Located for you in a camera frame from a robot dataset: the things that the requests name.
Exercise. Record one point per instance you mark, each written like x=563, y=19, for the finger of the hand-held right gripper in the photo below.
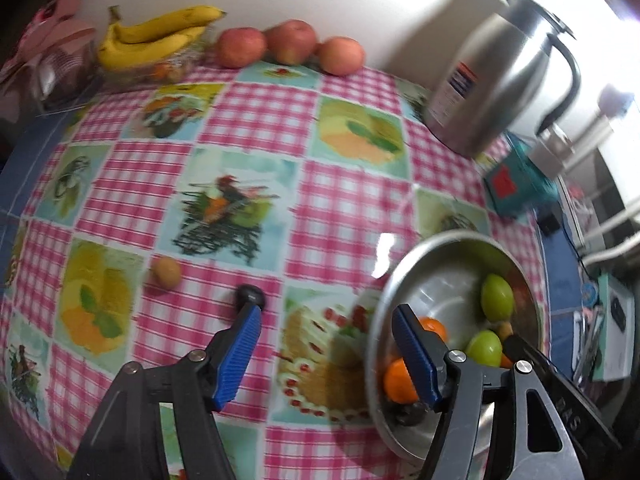
x=520, y=347

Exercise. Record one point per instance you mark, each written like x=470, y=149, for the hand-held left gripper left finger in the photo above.
x=240, y=355

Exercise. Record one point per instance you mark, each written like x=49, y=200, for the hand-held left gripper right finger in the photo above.
x=415, y=355

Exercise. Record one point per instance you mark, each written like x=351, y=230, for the brown longan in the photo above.
x=505, y=330
x=166, y=272

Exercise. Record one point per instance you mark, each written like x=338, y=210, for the small green jujube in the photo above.
x=485, y=350

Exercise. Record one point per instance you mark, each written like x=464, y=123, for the large green jujube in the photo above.
x=496, y=296

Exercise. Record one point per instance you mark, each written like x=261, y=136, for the dark purple plum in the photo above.
x=250, y=296
x=410, y=412

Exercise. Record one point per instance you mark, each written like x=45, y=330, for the stainless steel plate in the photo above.
x=445, y=280

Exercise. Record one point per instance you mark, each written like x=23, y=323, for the light green cardboard box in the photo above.
x=612, y=355

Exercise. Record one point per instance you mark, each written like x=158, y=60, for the silver nail clipper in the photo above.
x=585, y=340

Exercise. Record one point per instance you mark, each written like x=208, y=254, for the blue round badge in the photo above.
x=590, y=292

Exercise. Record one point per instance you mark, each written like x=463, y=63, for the black power adapter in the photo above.
x=550, y=222

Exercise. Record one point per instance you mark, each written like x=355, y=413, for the white chair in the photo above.
x=615, y=250

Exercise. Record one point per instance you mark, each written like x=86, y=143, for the teal toy box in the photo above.
x=520, y=185

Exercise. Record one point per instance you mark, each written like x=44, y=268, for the pink checked fruit-print tablecloth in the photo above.
x=250, y=120

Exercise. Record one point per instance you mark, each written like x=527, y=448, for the stainless steel thermos jug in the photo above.
x=490, y=75

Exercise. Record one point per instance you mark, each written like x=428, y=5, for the clear plastic fruit container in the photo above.
x=170, y=67

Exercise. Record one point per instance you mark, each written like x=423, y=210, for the red apple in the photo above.
x=341, y=55
x=291, y=41
x=241, y=46

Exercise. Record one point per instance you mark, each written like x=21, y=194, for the yellow banana bunch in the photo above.
x=150, y=30

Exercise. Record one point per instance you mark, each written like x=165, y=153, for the pink flower bouquet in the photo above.
x=60, y=40

